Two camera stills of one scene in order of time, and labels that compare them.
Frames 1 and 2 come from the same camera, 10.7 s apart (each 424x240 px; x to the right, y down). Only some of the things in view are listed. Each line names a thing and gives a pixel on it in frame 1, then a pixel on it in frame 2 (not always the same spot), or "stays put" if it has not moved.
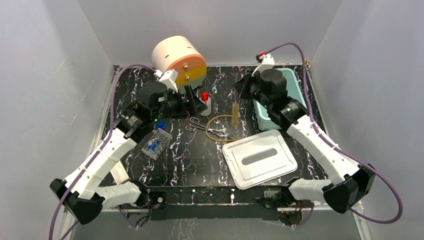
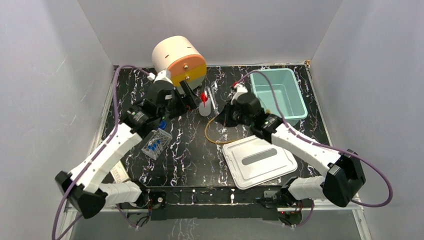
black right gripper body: (250, 89) to (233, 117)
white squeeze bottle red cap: (206, 100) stays put
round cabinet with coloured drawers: (179, 53) stays put
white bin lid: (259, 158) stays put
